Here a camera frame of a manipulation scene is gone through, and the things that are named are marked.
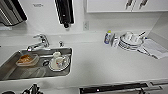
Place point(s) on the small wall label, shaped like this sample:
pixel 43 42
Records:
pixel 38 5

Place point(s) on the white drawer stack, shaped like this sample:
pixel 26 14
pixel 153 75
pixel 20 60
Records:
pixel 161 84

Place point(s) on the white bowl with cup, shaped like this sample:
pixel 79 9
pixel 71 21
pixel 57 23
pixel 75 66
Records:
pixel 59 63

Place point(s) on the white wall outlet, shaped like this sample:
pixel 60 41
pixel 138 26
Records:
pixel 86 26

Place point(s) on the orange food container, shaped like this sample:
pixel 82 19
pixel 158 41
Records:
pixel 27 60

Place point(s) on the stacked white dishes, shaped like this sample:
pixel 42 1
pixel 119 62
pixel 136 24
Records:
pixel 130 41

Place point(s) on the stainless steel dishwasher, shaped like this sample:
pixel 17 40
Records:
pixel 110 89

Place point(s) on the chrome sink faucet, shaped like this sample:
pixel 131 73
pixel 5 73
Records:
pixel 41 41

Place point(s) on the black soap dispenser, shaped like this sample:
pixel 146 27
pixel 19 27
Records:
pixel 64 11

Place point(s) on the stainless steel sink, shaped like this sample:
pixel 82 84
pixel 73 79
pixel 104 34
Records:
pixel 10 68

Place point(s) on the small chrome sink knob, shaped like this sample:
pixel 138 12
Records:
pixel 61 43

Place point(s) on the white wall cabinet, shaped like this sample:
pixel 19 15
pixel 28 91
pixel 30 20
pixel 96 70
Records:
pixel 110 5

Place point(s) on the white double-door base cabinet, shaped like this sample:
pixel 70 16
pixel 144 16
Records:
pixel 61 89

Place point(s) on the steel paper towel dispenser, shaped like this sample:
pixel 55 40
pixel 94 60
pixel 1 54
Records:
pixel 11 11

